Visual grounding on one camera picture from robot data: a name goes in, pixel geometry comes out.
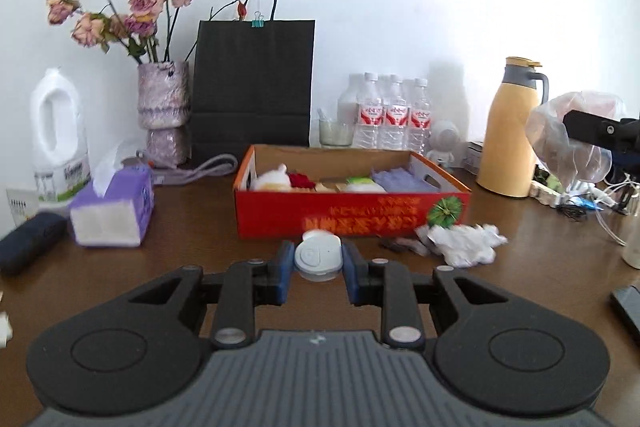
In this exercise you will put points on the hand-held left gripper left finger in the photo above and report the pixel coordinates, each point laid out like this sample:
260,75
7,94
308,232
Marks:
286,272

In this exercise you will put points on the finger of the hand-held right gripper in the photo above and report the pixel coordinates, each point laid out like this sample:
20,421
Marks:
590,126

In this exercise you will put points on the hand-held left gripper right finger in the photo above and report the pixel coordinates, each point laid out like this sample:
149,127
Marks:
351,274

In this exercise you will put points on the white round case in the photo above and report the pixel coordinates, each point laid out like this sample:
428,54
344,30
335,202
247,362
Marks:
317,257

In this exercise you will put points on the clear iridescent plastic bag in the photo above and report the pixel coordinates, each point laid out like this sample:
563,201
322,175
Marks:
550,132

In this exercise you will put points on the red cardboard box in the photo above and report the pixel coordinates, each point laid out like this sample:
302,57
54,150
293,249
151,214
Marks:
280,217

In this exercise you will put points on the translucent white container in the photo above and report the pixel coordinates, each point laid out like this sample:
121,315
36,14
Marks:
362,188

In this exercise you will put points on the red artificial rose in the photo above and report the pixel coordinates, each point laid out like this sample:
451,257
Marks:
300,180

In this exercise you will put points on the yellow and white plush toy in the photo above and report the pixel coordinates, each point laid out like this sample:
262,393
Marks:
272,179

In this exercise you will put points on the green snack packet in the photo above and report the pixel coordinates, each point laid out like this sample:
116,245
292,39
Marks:
360,180

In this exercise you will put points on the purple knitted cloth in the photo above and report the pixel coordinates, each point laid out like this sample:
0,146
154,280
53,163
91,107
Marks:
395,181

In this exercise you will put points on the white plastic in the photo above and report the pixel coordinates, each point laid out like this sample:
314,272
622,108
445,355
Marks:
460,244

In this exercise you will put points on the white charger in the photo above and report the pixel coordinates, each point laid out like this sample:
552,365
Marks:
582,191

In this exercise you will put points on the white power strip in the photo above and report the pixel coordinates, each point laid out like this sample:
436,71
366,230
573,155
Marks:
542,192

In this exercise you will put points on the black stand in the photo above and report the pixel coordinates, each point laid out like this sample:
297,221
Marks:
631,199

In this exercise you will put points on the yellow thermos jug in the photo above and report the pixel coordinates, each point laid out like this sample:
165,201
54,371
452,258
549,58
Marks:
505,137

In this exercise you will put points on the small metal tin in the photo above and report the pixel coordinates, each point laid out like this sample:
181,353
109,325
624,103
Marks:
475,156

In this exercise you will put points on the small glass cup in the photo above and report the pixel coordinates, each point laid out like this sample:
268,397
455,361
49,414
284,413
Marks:
336,134

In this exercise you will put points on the white robot-shaped speaker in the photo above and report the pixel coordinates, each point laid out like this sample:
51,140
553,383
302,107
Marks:
445,137

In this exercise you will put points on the clear water bottle red label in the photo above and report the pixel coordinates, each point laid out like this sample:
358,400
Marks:
395,117
420,119
369,117

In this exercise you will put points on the purple tissue pack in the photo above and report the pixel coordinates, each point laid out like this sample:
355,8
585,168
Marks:
125,197

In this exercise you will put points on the black phone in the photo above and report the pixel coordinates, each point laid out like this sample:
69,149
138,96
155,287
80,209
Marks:
627,309

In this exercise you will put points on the black paper bag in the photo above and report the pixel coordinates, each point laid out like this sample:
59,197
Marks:
250,82

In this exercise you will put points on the mottled purple vase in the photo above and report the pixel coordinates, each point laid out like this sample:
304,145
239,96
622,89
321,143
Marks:
162,94

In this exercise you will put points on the teal binder clip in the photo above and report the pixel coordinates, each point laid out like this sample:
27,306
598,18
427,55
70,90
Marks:
258,21

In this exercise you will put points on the white detergent bottle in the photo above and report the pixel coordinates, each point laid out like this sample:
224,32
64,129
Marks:
55,157

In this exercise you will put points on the black glasses case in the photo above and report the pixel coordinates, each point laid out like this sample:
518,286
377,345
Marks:
25,242

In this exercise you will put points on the red clip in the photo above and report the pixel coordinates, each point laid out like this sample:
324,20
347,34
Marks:
242,9

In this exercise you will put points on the white paper scrap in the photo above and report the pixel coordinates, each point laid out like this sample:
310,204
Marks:
5,329

